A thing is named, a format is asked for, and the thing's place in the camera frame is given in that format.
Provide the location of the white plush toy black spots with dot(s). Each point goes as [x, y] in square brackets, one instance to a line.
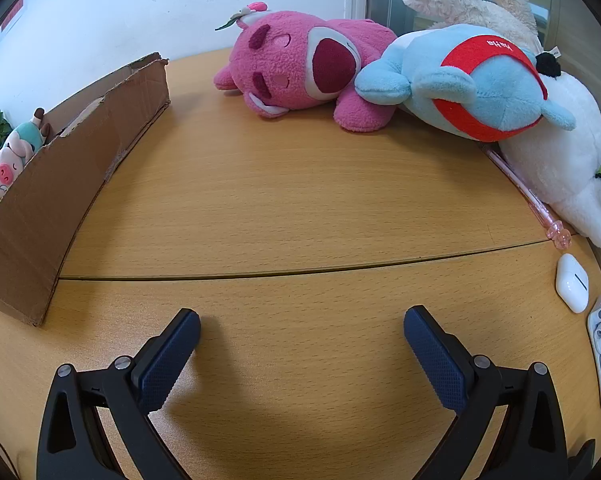
[565, 150]

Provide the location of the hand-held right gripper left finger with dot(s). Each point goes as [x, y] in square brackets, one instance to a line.
[168, 362]

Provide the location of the pink pen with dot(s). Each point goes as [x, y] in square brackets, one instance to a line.
[530, 197]

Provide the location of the brown cardboard box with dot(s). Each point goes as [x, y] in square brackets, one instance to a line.
[30, 220]

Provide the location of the teal and pink pig plush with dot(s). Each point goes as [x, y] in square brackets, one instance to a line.
[11, 152]

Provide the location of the red wall sign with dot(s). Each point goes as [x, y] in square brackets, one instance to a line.
[13, 15]

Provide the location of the blue plush toy red band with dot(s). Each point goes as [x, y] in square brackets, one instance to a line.
[495, 95]

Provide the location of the wooden desktop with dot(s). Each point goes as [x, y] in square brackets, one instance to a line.
[280, 210]

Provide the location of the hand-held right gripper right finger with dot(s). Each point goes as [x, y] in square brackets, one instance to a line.
[435, 360]

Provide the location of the cream plush toy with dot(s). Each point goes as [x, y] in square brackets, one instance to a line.
[450, 0]

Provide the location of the pink bear plush toy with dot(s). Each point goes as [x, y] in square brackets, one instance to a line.
[290, 60]

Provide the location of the white earbud case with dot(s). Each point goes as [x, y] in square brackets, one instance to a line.
[570, 282]

